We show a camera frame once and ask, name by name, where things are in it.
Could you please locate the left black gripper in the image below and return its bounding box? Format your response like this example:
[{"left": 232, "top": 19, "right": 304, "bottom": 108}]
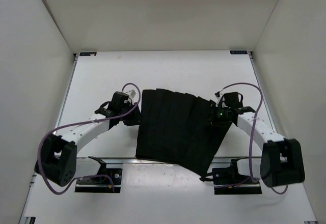
[{"left": 120, "top": 101, "right": 146, "bottom": 126}]

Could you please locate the black pleated skirt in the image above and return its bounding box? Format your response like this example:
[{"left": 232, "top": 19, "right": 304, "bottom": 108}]
[{"left": 135, "top": 89, "right": 232, "bottom": 177}]

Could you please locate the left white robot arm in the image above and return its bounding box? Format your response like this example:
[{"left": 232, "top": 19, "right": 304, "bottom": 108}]
[{"left": 35, "top": 90, "right": 141, "bottom": 187}]

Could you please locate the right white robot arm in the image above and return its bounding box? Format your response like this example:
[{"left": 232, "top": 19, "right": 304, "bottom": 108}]
[{"left": 213, "top": 92, "right": 305, "bottom": 188}]

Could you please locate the right blue corner label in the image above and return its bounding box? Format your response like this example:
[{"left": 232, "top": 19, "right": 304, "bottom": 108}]
[{"left": 230, "top": 50, "right": 248, "bottom": 55}]

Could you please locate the blue corner label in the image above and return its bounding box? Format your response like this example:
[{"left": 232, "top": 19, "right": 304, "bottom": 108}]
[
  {"left": 230, "top": 50, "right": 248, "bottom": 55},
  {"left": 79, "top": 52, "right": 97, "bottom": 57}
]

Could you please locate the left blue corner label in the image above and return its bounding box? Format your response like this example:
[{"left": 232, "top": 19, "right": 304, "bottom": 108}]
[{"left": 79, "top": 52, "right": 97, "bottom": 57}]

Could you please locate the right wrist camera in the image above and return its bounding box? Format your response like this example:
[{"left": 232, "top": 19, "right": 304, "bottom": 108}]
[{"left": 214, "top": 89, "right": 224, "bottom": 105}]

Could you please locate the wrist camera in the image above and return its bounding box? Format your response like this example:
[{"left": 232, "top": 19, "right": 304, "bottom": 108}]
[
  {"left": 214, "top": 89, "right": 224, "bottom": 105},
  {"left": 123, "top": 89, "right": 137, "bottom": 103}
]

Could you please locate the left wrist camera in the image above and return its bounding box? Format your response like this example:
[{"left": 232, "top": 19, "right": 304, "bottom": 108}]
[{"left": 123, "top": 89, "right": 137, "bottom": 103}]

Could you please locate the aluminium table edge rail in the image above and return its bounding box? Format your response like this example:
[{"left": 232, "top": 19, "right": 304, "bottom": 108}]
[{"left": 76, "top": 157, "right": 237, "bottom": 165}]

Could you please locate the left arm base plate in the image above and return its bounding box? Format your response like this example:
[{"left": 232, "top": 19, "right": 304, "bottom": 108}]
[{"left": 75, "top": 167, "right": 123, "bottom": 193}]

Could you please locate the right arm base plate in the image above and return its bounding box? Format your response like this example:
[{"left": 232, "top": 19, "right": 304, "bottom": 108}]
[{"left": 200, "top": 164, "right": 262, "bottom": 195}]

